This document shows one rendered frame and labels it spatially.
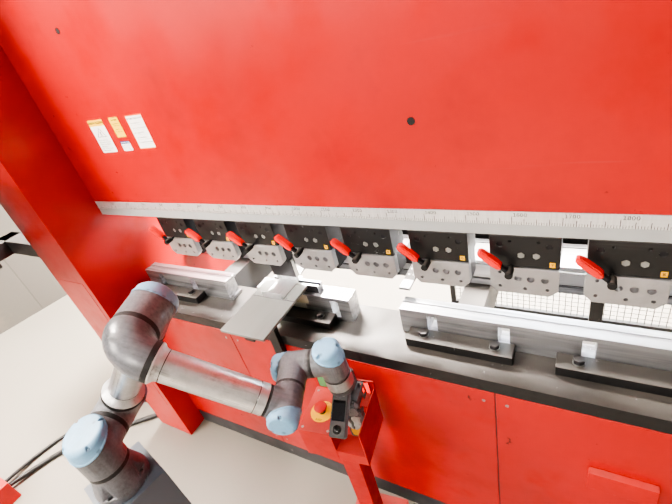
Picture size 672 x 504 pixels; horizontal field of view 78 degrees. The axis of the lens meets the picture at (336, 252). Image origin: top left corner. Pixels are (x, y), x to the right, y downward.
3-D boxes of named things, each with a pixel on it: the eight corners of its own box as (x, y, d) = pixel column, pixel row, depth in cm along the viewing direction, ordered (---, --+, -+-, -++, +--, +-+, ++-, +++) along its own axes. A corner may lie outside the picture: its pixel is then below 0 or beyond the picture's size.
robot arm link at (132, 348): (81, 344, 82) (307, 419, 91) (110, 307, 92) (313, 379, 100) (76, 378, 89) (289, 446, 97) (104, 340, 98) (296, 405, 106)
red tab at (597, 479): (586, 486, 112) (588, 472, 108) (586, 479, 113) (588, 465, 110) (655, 508, 104) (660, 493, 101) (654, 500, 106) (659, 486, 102)
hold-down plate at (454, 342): (406, 345, 126) (404, 338, 124) (411, 332, 129) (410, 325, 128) (512, 366, 111) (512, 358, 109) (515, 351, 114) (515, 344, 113)
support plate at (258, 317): (220, 332, 133) (219, 329, 133) (267, 281, 152) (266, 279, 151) (264, 342, 124) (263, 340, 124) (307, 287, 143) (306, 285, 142)
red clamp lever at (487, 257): (478, 252, 95) (514, 277, 94) (482, 242, 98) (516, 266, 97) (474, 256, 96) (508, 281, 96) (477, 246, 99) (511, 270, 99)
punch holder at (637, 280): (582, 301, 95) (589, 240, 86) (583, 278, 100) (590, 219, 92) (665, 310, 87) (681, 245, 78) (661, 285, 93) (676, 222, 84)
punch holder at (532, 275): (490, 290, 105) (488, 235, 96) (496, 270, 110) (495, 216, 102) (557, 298, 97) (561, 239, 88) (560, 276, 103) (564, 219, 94)
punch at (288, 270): (275, 279, 149) (267, 258, 144) (278, 276, 151) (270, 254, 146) (298, 282, 144) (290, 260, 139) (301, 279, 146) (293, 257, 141)
